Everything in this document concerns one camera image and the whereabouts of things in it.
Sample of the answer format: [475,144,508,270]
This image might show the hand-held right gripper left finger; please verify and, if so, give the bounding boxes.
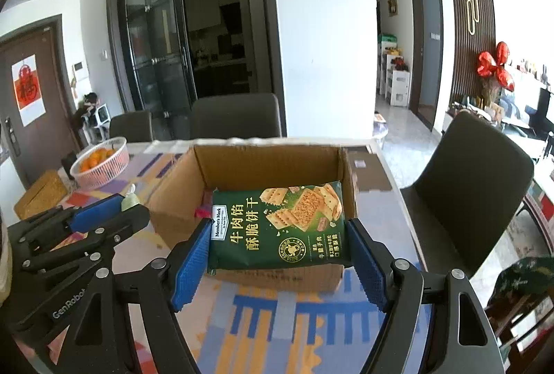
[61,218,214,374]

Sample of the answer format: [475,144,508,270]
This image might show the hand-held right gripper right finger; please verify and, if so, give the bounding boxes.
[346,217,507,374]

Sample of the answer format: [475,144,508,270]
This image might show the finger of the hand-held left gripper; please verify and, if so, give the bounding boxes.
[6,193,125,247]
[19,204,151,273]

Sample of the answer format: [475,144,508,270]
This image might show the green cracker packet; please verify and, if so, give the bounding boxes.
[207,181,351,276]

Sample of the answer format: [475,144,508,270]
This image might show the brown cardboard box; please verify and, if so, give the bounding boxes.
[145,138,394,293]

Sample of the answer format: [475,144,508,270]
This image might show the white basket with oranges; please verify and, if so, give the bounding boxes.
[70,137,131,190]

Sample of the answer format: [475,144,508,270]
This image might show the pile of oranges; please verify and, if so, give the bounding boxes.
[78,147,114,173]

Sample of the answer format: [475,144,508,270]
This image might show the woven tissue box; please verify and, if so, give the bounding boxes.
[13,170,70,221]

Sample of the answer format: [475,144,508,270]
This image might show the brown entrance door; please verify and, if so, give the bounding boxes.
[0,15,85,193]

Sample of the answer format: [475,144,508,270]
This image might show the dark grey dining chair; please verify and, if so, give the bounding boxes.
[190,93,283,140]
[398,111,535,292]
[109,110,154,143]

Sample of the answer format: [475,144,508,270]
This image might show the red and white door poster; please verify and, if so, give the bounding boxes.
[12,56,47,127]

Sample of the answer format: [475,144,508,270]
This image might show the green floral cloth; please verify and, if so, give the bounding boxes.
[489,256,554,312]

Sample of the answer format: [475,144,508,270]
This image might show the wooden chair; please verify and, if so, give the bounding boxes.
[484,292,554,362]

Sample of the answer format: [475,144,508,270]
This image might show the white shelf cart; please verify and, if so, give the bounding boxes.
[380,53,411,107]

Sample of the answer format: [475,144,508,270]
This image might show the black glass sliding door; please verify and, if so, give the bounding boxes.
[107,0,278,115]

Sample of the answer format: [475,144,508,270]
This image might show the dark interior door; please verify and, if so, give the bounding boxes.
[410,0,444,131]

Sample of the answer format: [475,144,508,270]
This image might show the red foil balloon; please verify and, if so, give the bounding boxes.
[477,41,516,93]

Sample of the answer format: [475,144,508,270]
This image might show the gold loop wall ornament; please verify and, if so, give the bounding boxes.
[465,0,479,34]

